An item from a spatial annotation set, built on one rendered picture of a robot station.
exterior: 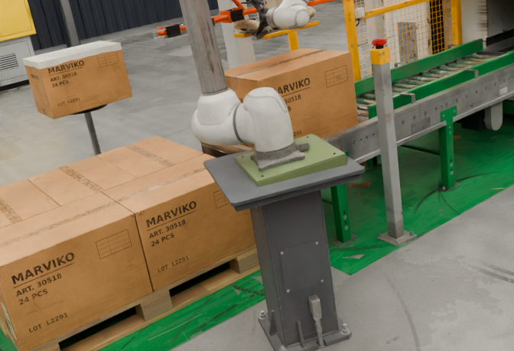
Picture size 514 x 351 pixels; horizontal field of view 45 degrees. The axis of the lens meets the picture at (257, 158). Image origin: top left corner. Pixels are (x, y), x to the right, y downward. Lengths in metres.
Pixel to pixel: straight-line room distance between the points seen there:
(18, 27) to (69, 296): 7.67
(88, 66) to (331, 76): 1.97
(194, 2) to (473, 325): 1.66
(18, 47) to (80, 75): 5.70
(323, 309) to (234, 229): 0.69
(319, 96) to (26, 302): 1.66
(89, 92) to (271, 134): 2.49
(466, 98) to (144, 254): 2.07
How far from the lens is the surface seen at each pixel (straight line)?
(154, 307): 2.93
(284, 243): 2.36
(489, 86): 3.96
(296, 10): 2.61
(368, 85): 3.98
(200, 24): 2.29
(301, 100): 3.08
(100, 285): 2.78
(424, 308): 2.78
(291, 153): 2.29
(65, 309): 2.76
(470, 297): 2.84
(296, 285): 2.45
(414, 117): 3.47
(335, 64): 3.20
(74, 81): 4.50
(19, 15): 10.11
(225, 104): 2.31
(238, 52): 4.21
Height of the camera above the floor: 1.57
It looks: 19 degrees down
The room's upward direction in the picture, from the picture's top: 9 degrees counter-clockwise
